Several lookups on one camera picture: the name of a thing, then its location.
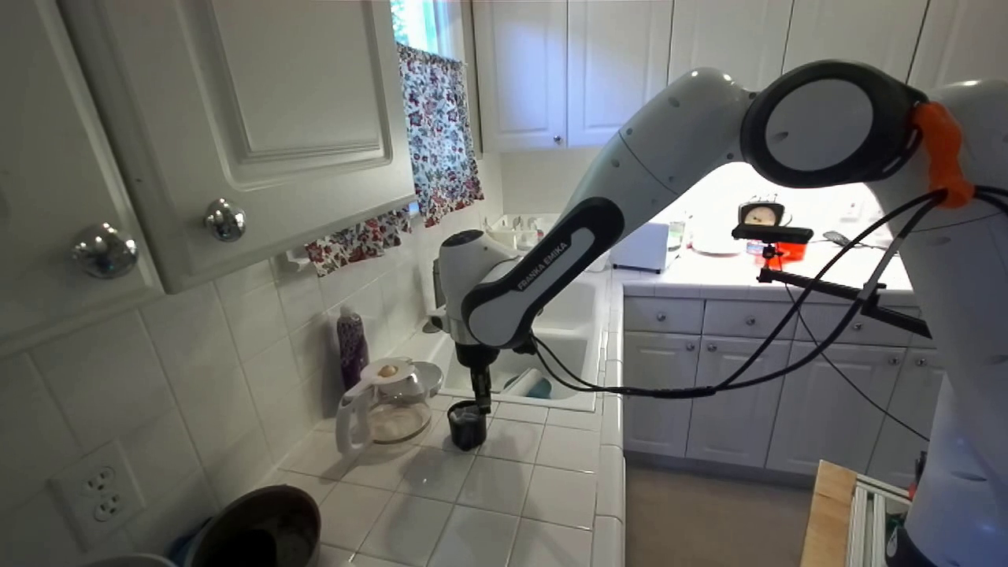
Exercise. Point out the glass coffee carafe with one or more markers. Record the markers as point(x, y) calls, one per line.
point(388, 406)

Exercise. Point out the round metal cabinet knob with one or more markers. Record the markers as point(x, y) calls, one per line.
point(104, 249)
point(224, 218)

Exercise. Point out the white plate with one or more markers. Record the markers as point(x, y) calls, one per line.
point(712, 241)

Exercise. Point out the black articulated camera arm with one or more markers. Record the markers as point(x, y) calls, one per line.
point(840, 287)

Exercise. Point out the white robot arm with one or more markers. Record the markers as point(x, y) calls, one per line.
point(671, 138)

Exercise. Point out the white sink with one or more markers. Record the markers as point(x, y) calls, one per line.
point(572, 327)

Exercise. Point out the small black framed object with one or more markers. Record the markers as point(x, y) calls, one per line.
point(760, 214)

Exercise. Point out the white bottle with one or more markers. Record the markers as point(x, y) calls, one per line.
point(537, 233)
point(499, 236)

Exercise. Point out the white corner wall cabinets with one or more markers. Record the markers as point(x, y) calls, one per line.
point(587, 66)

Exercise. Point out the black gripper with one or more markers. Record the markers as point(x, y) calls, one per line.
point(477, 360)

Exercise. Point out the aluminium rail base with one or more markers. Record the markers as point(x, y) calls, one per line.
point(878, 526)

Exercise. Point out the white upper cabinet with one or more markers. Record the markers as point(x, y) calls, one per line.
point(262, 129)

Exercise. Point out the purple soap bottle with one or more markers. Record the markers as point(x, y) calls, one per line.
point(351, 351)

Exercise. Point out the orange mounted black camera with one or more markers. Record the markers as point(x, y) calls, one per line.
point(775, 236)

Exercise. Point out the wooden table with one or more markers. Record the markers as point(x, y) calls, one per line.
point(831, 521)

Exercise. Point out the floral curtain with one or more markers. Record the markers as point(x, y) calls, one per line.
point(441, 138)

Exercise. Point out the white wall outlet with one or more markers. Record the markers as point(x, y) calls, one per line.
point(96, 494)

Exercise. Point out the white base cabinets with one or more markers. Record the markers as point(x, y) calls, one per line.
point(727, 419)

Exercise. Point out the black measuring cup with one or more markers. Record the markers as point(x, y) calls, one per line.
point(467, 434)

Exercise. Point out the dark metal bowl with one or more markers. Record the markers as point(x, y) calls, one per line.
point(258, 531)

